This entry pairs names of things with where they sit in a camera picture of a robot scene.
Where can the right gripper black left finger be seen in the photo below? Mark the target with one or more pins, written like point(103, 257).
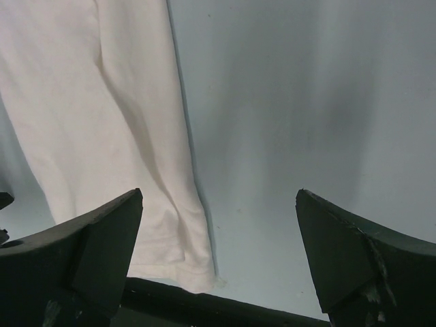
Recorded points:
point(74, 273)

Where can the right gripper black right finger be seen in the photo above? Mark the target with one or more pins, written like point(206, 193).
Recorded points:
point(364, 273)

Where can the white t-shirt with robot print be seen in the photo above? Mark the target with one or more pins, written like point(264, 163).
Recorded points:
point(93, 93)

